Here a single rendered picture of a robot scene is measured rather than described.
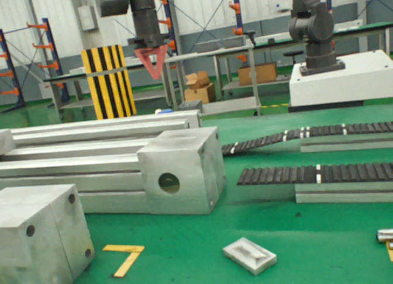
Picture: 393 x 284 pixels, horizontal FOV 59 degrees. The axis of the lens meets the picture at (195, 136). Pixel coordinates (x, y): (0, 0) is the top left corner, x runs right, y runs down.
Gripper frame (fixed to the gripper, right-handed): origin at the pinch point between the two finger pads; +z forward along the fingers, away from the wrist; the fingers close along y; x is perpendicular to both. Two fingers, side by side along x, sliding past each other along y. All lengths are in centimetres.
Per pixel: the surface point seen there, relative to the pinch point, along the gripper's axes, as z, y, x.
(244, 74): 55, -459, -68
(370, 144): 15.1, 14.5, 43.3
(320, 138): 13.6, 14.5, 35.4
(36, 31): -100, -731, -668
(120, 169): 9.1, 36.5, 9.0
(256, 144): 14.1, 14.0, 24.1
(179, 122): 7.8, 17.3, 10.9
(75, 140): 9.9, 16.4, -14.0
